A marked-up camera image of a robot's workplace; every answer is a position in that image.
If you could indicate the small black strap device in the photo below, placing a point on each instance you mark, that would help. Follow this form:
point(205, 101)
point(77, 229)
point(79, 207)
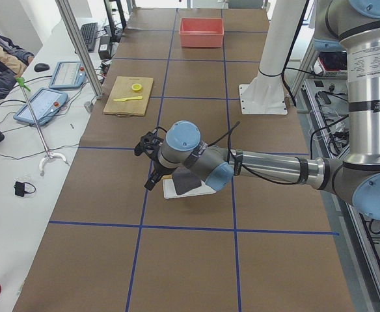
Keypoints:
point(23, 188)

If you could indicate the blue teach pendant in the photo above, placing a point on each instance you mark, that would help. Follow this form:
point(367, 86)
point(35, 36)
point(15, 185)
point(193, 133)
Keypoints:
point(45, 103)
point(68, 75)

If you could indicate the pink plastic bin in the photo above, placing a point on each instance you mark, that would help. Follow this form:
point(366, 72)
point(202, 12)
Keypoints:
point(201, 32)

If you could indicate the wooden cutting board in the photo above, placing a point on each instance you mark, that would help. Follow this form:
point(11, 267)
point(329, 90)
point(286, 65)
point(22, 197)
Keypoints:
point(122, 89)

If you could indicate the white towel rack stand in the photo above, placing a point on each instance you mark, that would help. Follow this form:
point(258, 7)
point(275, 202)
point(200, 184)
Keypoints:
point(169, 191)

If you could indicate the aluminium frame post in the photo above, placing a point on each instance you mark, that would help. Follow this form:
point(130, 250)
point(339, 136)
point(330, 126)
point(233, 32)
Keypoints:
point(74, 33)

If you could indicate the dark grey cloth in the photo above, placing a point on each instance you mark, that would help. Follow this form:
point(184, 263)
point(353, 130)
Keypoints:
point(184, 180)

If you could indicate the yellow plastic knife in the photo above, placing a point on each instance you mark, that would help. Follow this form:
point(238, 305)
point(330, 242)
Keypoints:
point(123, 99)

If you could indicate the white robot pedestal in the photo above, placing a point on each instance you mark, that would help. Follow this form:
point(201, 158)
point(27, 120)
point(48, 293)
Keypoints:
point(265, 93)

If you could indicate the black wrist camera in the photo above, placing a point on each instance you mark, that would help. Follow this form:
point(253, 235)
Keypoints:
point(148, 144)

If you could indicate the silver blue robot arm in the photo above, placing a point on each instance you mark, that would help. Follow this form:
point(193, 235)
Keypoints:
point(350, 26)

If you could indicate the blue teach pendant far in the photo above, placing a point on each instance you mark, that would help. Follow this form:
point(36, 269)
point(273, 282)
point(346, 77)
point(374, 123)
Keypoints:
point(68, 75)

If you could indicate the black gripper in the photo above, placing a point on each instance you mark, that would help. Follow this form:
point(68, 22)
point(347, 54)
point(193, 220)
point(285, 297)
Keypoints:
point(160, 167)

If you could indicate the yellow lemon slice toy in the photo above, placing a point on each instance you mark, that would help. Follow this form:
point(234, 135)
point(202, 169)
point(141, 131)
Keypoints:
point(136, 87)

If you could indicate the black computer mouse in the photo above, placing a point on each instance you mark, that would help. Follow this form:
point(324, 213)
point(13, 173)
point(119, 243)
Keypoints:
point(41, 67)

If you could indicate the black power adapter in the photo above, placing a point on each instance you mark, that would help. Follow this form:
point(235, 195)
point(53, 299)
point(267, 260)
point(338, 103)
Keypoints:
point(105, 47)

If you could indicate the black keyboard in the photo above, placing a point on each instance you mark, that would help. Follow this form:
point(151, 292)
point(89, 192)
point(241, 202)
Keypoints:
point(89, 34)

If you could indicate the metal stand with green clip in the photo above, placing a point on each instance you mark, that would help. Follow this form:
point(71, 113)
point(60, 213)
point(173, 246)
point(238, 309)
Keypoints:
point(49, 154)

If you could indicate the blue teach pendant near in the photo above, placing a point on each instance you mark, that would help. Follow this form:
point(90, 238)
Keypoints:
point(45, 103)

